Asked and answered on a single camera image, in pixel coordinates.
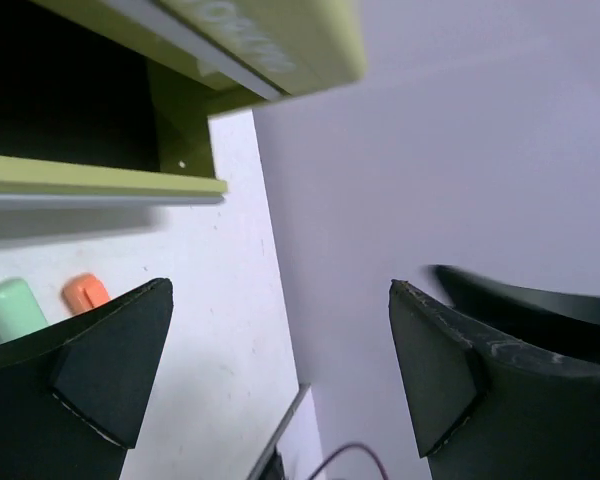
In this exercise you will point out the orange cap highlighter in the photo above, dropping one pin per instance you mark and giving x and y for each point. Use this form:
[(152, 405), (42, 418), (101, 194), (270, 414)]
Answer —
[(84, 293)]

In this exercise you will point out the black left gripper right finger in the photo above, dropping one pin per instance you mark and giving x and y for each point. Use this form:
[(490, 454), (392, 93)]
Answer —
[(489, 401)]

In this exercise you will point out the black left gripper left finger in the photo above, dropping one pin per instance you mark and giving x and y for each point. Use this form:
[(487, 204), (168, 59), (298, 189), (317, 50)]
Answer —
[(73, 395)]

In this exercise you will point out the green cap highlighter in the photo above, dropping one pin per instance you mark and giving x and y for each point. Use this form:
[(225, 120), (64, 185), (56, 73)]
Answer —
[(20, 312)]

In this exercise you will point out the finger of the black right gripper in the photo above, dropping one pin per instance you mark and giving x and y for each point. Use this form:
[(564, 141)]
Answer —
[(530, 310)]

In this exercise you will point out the green metal drawer toolbox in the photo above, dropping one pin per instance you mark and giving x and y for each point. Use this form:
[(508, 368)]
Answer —
[(108, 103)]

